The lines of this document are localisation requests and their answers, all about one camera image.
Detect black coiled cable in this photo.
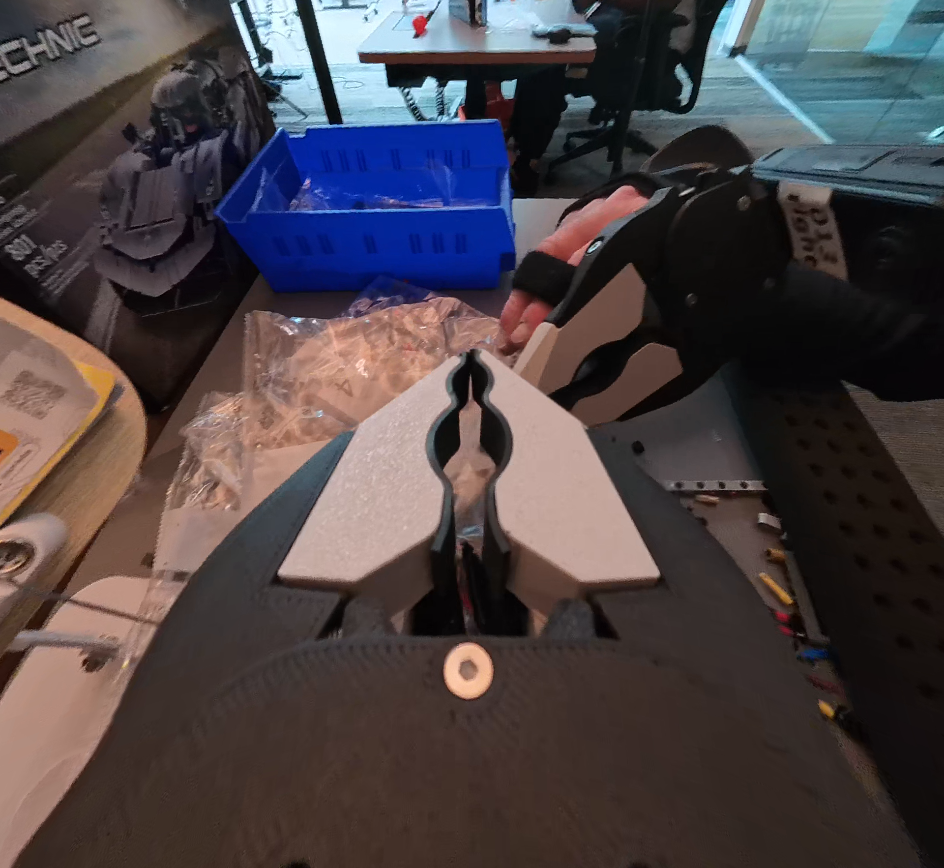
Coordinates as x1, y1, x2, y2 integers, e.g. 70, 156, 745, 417
398, 82, 451, 122

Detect blue plastic bin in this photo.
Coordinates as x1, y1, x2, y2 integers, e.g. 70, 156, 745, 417
216, 119, 517, 294

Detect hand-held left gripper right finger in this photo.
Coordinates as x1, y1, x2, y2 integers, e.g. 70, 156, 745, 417
472, 350, 662, 636

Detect wooden office desk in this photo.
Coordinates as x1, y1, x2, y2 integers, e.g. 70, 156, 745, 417
359, 0, 598, 120

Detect person's right forearm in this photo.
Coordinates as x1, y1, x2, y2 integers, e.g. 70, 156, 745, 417
737, 259, 944, 404

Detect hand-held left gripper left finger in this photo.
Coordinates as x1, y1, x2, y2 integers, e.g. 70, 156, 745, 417
276, 350, 476, 636

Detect wooden and white book stand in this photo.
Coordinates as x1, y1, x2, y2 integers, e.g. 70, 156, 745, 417
0, 296, 193, 868

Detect car building instruction booklet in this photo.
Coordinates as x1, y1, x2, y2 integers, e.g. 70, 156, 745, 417
0, 318, 122, 522

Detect person's right hand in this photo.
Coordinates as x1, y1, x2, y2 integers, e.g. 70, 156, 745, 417
500, 184, 653, 356

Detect black steel pillar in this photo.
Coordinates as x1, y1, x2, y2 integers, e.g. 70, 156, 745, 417
273, 0, 344, 125

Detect clear plastic parts bag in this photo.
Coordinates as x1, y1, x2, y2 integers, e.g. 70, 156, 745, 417
243, 293, 517, 441
144, 433, 517, 636
166, 396, 296, 515

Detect black office chair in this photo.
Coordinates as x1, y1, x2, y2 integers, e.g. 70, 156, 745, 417
546, 0, 775, 183

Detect clear plastic bags in bin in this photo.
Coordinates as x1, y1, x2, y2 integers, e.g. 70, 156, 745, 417
251, 163, 510, 214

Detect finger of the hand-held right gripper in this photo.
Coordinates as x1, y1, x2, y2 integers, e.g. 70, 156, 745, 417
569, 340, 685, 429
512, 269, 650, 397

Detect pile of toy bricks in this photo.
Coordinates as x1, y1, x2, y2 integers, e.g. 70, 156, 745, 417
634, 440, 849, 721

